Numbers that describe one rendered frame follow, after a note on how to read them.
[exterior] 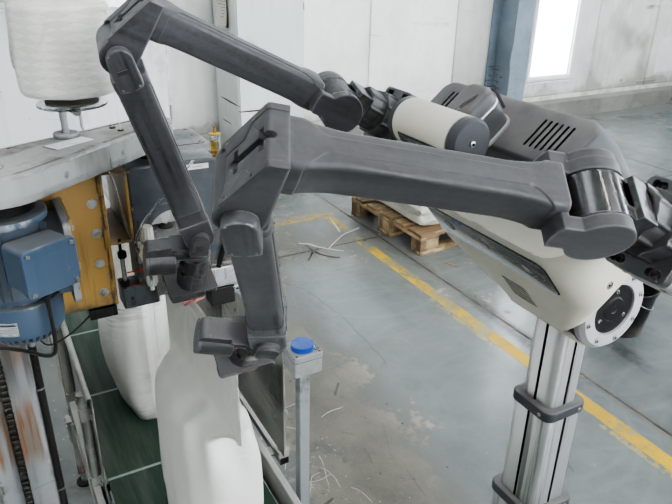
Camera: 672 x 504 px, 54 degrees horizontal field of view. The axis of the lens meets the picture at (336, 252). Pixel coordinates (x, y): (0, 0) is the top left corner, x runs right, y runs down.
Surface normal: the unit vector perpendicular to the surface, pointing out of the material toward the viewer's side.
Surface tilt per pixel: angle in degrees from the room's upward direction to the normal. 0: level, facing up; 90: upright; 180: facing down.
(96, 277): 90
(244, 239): 127
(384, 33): 90
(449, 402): 0
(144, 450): 0
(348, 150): 39
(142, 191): 90
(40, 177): 90
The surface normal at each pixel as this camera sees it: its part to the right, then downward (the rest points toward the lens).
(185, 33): 0.45, 0.60
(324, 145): 0.29, -0.46
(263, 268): 0.08, 0.88
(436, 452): 0.02, -0.90
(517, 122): -0.55, -0.57
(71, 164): 0.92, 0.18
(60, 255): 0.81, 0.26
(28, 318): 0.52, 0.39
